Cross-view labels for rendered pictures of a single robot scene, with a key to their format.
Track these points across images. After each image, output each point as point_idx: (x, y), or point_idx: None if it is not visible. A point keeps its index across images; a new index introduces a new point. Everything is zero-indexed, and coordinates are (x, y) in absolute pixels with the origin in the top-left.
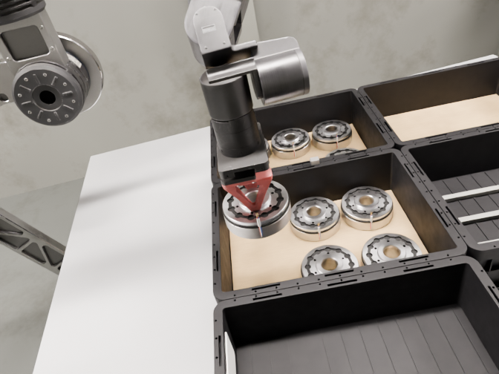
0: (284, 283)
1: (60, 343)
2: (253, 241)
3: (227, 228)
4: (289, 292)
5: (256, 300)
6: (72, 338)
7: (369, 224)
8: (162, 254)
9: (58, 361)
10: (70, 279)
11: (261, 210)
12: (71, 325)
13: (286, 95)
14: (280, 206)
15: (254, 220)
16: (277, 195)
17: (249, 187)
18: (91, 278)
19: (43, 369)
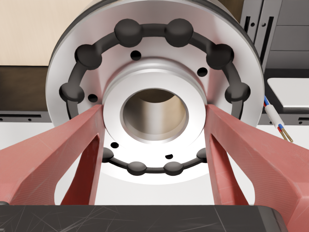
0: (248, 8)
1: (131, 196)
2: (48, 26)
3: (20, 70)
4: (275, 1)
5: (265, 63)
6: (128, 190)
7: None
8: (26, 128)
9: (149, 194)
10: (60, 202)
11: (213, 99)
12: (114, 193)
13: None
14: (221, 39)
15: (249, 122)
16: (155, 40)
17: (103, 128)
18: (60, 187)
19: (154, 202)
